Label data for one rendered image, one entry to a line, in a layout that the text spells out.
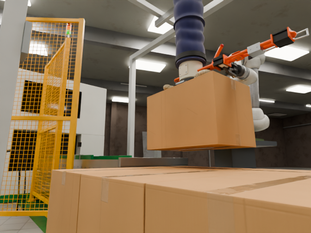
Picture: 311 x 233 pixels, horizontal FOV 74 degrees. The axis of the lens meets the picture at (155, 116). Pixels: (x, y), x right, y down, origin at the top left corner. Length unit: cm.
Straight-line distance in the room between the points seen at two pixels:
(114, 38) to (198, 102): 498
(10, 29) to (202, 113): 171
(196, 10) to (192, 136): 94
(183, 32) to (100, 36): 450
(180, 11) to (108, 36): 441
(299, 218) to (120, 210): 42
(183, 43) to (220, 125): 70
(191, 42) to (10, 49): 145
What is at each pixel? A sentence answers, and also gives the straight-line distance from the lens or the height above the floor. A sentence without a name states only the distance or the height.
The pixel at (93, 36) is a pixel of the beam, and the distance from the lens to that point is 593.
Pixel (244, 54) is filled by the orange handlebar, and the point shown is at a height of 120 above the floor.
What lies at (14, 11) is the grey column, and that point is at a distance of 230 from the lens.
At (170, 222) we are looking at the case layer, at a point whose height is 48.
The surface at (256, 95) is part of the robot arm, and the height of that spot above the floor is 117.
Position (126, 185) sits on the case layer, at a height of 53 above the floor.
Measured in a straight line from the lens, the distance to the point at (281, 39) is 125.
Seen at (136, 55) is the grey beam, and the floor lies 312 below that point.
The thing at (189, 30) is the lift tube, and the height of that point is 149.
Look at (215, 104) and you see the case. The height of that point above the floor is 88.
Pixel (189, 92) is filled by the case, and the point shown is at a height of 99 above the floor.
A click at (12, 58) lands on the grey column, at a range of 210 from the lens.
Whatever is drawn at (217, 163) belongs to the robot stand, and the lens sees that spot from 204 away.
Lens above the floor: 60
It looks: 12 degrees up
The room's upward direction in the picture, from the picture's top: straight up
